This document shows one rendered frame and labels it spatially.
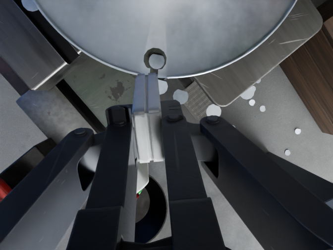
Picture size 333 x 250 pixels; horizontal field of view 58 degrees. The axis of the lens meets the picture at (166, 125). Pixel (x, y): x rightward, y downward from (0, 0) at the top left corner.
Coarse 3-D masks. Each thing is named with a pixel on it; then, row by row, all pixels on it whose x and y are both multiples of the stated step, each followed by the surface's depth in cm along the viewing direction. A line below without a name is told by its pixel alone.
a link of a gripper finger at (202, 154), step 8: (168, 104) 18; (176, 104) 18; (168, 112) 17; (176, 112) 16; (192, 128) 15; (192, 136) 14; (200, 136) 14; (200, 144) 14; (208, 144) 14; (200, 152) 14; (208, 152) 14; (216, 152) 14; (200, 160) 14; (208, 160) 14; (216, 160) 14
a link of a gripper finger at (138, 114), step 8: (136, 80) 20; (144, 80) 20; (136, 88) 18; (144, 88) 18; (136, 96) 17; (144, 96) 17; (136, 104) 16; (144, 104) 16; (136, 112) 15; (144, 112) 15; (136, 120) 15; (144, 120) 15; (136, 128) 15; (144, 128) 15; (136, 136) 15; (144, 136) 15; (136, 144) 16; (144, 144) 16; (144, 152) 16; (144, 160) 16
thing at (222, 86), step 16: (304, 0) 30; (288, 16) 30; (304, 16) 30; (320, 16) 30; (288, 32) 30; (304, 32) 30; (256, 48) 30; (272, 48) 30; (288, 48) 31; (240, 64) 30; (256, 64) 30; (272, 64) 31; (208, 80) 30; (224, 80) 30; (240, 80) 31; (256, 80) 31; (208, 96) 31; (224, 96) 31
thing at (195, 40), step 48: (48, 0) 28; (96, 0) 28; (144, 0) 29; (192, 0) 29; (240, 0) 29; (288, 0) 30; (96, 48) 29; (144, 48) 29; (192, 48) 30; (240, 48) 30
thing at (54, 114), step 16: (0, 64) 44; (16, 80) 44; (64, 80) 53; (32, 96) 43; (48, 96) 43; (64, 96) 43; (32, 112) 43; (48, 112) 43; (64, 112) 43; (80, 112) 44; (48, 128) 43; (64, 128) 43; (96, 128) 45
